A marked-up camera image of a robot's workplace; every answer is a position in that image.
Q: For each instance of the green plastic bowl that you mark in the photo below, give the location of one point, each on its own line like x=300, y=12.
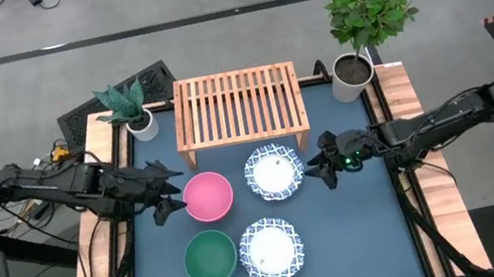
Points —
x=210, y=259

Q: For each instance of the small snake plant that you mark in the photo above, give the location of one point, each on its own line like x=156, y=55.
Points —
x=123, y=104

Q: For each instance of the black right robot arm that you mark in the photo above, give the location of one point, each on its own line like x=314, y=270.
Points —
x=426, y=128

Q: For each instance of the black desk beam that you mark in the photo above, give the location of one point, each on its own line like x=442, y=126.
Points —
x=29, y=248

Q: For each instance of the large white plant pot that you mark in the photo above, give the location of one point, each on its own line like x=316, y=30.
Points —
x=350, y=87

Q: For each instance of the yellow connector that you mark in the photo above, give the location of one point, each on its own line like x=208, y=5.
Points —
x=60, y=153

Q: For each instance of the leafy green tree plant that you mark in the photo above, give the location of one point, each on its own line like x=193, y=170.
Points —
x=368, y=7

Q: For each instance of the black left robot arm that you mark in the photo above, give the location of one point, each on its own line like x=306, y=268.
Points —
x=58, y=182

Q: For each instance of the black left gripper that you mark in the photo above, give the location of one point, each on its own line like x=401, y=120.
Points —
x=135, y=190

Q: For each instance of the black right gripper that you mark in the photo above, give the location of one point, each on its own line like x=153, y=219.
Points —
x=351, y=146

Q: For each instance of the wooden slatted shelf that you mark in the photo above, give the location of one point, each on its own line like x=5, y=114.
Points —
x=242, y=131

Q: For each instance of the blue patterned paper bowl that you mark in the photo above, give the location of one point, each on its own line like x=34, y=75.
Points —
x=274, y=172
x=271, y=251

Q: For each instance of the pink plastic bowl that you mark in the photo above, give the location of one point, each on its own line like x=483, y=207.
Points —
x=208, y=198

